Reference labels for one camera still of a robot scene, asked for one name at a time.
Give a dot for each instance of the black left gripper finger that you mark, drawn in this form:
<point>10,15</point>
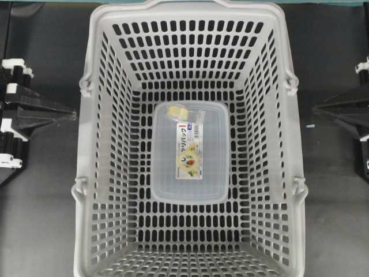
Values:
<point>17,94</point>
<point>29,120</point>

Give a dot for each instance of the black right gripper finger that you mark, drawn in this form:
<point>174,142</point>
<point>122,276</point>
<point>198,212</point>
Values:
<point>344,104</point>
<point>356,124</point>

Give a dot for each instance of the clear cellophane tape dispenser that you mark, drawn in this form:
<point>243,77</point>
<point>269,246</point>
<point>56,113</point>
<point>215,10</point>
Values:
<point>180,113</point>

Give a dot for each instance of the grey plastic shopping basket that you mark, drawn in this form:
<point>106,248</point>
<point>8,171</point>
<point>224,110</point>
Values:
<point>140,55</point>

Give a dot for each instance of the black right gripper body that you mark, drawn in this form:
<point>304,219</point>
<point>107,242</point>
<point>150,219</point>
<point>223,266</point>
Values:
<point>362,70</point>

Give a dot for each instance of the clear plastic food container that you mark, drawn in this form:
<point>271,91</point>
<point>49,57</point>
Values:
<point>190,161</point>

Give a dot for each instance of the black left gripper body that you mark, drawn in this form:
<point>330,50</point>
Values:
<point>14,141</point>

